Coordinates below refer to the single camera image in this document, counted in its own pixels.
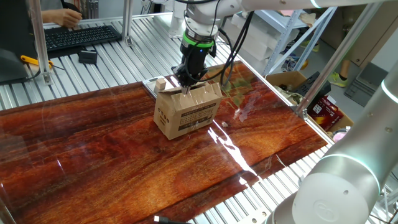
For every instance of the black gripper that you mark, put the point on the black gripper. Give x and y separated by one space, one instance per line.
194 63

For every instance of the brown cardboard shipping box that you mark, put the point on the brown cardboard shipping box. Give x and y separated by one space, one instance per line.
186 115

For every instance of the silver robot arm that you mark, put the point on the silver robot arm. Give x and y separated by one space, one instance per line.
342 186

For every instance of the bare person forearm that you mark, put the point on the bare person forearm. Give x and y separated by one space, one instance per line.
46 15

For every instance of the open brown storage carton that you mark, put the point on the open brown storage carton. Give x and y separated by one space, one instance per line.
283 77

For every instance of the small black box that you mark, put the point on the small black box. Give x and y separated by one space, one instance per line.
87 57

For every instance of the red printed box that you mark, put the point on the red printed box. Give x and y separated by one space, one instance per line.
325 113

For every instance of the bare person hand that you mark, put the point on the bare person hand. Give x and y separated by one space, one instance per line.
66 18

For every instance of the small wooden cube block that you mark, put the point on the small wooden cube block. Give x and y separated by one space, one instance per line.
160 84

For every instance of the silver digital kitchen scale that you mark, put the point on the silver digital kitchen scale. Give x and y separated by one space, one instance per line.
149 85

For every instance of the white foam block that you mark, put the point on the white foam block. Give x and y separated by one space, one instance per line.
252 40

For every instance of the crumpled beige cloth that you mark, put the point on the crumpled beige cloth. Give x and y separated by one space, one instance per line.
287 95

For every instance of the glossy wood-grain table mat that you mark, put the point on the glossy wood-grain table mat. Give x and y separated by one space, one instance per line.
124 171

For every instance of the grey metal shelf rack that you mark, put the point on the grey metal shelf rack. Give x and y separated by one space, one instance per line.
284 34

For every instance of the black keyboard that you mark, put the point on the black keyboard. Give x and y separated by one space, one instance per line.
81 37

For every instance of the person in grey shirt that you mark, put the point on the person in grey shirt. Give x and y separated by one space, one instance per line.
49 3

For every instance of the pink round object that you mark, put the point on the pink round object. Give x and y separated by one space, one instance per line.
339 136

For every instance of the dark grey plastic crate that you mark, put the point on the dark grey plastic crate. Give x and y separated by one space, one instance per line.
360 84

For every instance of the black monitor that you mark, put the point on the black monitor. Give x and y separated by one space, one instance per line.
15 31

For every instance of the brown wooden cabinet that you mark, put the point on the brown wooden cabinet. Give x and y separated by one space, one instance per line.
367 40

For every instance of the aluminium frame post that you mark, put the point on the aluminium frame post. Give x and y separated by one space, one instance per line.
38 37
127 21
339 53

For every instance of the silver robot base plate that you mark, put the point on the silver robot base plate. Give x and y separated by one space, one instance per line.
258 217

